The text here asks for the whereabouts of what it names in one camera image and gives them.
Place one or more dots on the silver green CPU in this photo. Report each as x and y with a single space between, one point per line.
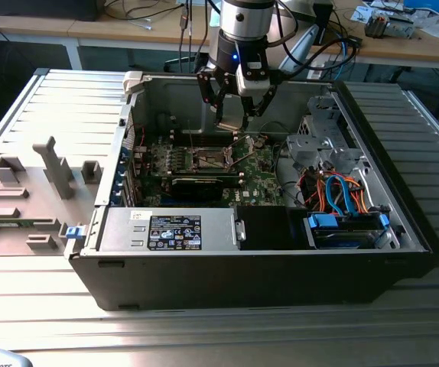
229 126

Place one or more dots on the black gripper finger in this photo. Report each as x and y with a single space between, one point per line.
255 109
208 89

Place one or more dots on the grey parts rack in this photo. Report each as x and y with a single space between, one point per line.
36 214

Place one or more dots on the black plastic shroud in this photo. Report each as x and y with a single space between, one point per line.
265 229

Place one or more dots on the green RAM stick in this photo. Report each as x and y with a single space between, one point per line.
7 223

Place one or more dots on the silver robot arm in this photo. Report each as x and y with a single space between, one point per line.
246 23

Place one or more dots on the blue box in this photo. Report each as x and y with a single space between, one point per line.
428 4

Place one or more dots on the metal drive cage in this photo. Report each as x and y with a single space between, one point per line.
306 150

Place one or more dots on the beige case latch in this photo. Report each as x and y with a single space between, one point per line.
133 80

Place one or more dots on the wooden desk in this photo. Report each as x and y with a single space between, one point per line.
32 28

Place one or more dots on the blue case latch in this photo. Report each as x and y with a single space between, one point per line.
75 232

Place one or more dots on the grey power supply unit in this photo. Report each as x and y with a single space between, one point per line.
124 233

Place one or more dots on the CPU socket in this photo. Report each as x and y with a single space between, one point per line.
209 157

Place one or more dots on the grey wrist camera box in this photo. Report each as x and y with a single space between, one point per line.
254 87

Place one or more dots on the black PC case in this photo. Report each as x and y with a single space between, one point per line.
242 279

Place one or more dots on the green motherboard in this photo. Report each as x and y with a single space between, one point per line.
259 179

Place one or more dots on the hard disk in blue carrier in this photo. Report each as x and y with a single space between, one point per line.
342 234

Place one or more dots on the metal CPU cooler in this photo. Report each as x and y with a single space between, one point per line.
376 25

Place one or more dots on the black monitor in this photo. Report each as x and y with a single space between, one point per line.
43 9

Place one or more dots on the black graphics card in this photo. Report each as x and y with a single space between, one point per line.
196 189

